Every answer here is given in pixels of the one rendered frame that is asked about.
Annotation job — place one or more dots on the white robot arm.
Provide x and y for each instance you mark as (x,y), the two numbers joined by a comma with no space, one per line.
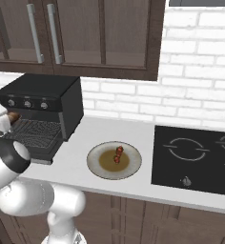
(19,193)

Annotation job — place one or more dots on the wide brown glass cupboard door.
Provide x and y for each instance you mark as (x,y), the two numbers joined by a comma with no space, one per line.
(117,35)

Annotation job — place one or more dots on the narrow brown glass cupboard door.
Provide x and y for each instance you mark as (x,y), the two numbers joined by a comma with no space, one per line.
(12,35)

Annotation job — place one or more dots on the grey range hood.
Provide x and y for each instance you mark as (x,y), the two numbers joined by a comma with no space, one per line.
(200,2)

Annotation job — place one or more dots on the black hob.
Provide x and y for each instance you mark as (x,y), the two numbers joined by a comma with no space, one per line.
(194,171)

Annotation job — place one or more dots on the silver toaster oven knob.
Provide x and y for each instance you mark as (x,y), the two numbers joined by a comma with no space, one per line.
(27,104)
(11,102)
(44,105)

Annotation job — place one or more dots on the red kebab skewer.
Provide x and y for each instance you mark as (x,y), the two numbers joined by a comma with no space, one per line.
(118,154)

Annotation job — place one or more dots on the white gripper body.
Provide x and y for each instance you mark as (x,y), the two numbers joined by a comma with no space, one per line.
(0,123)

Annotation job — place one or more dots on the grey round plate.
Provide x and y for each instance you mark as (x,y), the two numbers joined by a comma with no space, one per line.
(95,162)

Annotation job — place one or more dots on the brown baguette bread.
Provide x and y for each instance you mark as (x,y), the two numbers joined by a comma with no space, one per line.
(14,117)

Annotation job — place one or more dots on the black toaster oven door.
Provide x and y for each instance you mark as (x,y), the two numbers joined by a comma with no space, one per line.
(43,149)

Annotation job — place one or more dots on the black toaster oven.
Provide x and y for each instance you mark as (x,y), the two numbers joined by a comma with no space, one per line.
(51,95)

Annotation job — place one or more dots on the silver hob knob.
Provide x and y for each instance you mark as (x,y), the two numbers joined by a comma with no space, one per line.
(186,181)

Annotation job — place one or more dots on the brown lower cupboards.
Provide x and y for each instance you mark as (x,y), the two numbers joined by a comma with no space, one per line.
(155,222)

